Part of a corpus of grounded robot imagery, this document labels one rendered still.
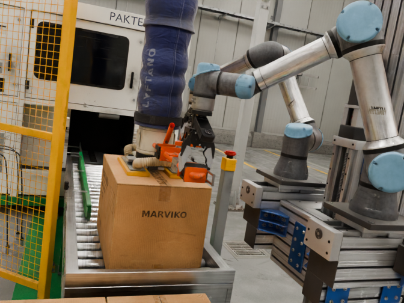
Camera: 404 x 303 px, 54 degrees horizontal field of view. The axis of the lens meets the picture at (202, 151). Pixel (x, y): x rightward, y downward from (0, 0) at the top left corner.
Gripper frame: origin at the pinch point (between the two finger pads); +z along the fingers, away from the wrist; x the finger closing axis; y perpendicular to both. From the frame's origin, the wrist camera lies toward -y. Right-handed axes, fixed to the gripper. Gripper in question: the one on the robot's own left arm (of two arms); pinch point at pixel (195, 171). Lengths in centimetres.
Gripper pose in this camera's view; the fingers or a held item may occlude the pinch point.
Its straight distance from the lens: 130.7
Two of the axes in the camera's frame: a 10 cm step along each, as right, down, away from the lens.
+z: -1.5, 9.8, 1.4
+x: -9.3, -0.9, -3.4
